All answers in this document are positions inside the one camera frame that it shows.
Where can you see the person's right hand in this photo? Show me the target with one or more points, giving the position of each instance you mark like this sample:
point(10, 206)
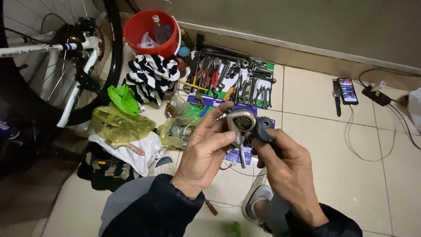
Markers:
point(289, 174)

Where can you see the person's left hand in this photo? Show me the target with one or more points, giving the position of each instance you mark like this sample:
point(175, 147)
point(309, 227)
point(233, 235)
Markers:
point(197, 158)

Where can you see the silver bicycle gear shifter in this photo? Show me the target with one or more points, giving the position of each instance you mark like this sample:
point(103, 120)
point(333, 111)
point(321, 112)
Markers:
point(242, 123)

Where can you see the clear bag of metal parts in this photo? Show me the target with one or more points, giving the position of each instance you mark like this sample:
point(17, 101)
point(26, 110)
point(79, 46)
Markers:
point(177, 131)

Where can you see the white shoe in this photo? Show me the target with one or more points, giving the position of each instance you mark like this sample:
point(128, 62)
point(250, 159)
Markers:
point(164, 166)
point(258, 197)

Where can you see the person's grey trouser leg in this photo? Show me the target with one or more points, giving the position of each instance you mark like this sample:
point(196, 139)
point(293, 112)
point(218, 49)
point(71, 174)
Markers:
point(126, 197)
point(274, 210)

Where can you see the small brown plastic bag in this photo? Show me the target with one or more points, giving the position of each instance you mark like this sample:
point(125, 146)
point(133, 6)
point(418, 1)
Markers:
point(176, 106)

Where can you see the blue green printed mat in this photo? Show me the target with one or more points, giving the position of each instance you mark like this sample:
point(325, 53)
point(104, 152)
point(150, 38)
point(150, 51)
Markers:
point(210, 100)

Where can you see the thin yellow rod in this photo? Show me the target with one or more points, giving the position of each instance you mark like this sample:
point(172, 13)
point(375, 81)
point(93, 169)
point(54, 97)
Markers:
point(192, 86)

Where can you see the small green object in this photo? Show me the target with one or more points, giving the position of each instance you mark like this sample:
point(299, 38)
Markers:
point(236, 229)

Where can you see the yellow plastic bag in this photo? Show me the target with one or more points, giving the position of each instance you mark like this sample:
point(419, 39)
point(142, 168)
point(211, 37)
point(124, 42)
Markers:
point(118, 125)

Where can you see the heap of wrenches and pliers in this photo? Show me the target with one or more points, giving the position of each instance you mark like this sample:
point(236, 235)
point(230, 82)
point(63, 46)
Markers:
point(230, 77)

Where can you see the black wristwatch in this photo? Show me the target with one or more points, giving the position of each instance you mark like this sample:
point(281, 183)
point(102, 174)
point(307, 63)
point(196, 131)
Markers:
point(336, 95)

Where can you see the camouflage fabric bag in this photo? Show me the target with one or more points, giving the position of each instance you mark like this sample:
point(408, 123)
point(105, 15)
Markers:
point(105, 169)

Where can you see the green plastic bag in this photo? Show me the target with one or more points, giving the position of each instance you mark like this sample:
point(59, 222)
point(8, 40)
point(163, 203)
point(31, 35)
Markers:
point(124, 98)

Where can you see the black white striped cloth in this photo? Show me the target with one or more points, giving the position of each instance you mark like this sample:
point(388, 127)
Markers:
point(151, 74)

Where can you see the black smartphone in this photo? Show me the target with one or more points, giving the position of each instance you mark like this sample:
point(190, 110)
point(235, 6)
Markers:
point(347, 91)

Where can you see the blue lidded jar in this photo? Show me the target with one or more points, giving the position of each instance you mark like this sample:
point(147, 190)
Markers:
point(184, 51)

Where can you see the black power strip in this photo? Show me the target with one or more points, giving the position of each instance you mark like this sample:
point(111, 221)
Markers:
point(376, 96)

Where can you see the white charger plug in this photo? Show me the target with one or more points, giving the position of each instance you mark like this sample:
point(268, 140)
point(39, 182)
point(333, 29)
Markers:
point(378, 86)

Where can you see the crumpled clear plastic bag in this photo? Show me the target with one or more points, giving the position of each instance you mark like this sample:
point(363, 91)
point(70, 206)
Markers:
point(147, 42)

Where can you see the clear plastic bottle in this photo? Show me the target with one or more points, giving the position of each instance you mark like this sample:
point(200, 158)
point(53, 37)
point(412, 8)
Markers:
point(158, 31)

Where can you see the red plastic bucket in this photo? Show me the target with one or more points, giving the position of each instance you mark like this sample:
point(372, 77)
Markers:
point(138, 29)

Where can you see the white plastic bag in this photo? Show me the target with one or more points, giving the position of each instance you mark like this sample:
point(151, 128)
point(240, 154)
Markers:
point(416, 108)

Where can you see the white bicycle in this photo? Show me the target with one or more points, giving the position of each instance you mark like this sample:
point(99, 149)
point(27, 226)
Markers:
point(49, 49)

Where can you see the blue shoe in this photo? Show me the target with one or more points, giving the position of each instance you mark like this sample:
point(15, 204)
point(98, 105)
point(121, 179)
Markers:
point(8, 130)

